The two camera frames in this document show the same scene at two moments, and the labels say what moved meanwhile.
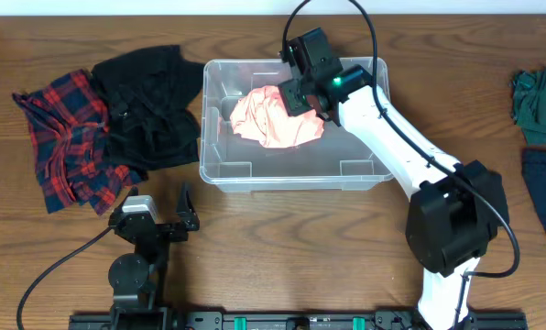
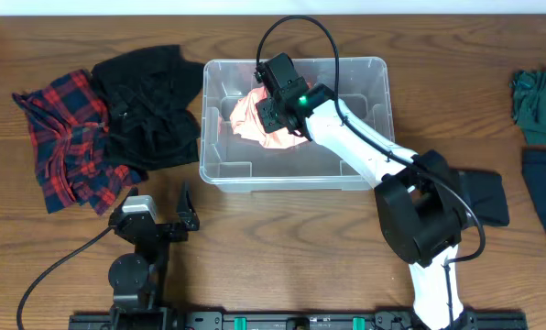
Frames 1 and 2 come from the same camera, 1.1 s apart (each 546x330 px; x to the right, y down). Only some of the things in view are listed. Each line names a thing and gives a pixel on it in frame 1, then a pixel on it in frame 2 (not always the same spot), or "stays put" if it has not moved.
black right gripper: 293,90 -> 271,118
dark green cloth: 539,106 stays put
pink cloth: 261,115 stays put
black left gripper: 161,227 stays put
